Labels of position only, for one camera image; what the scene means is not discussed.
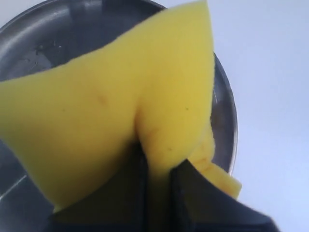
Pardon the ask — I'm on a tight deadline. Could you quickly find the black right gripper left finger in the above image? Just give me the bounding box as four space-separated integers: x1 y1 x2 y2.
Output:
47 145 147 232

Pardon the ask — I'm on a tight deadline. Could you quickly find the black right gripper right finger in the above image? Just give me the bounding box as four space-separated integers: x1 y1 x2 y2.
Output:
170 160 278 232

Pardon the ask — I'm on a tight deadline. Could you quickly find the yellow sponge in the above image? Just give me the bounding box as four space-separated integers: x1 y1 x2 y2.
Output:
0 0 241 211

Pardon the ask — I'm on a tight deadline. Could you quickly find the round steel plate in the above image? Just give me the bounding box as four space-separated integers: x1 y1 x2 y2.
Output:
0 0 238 232

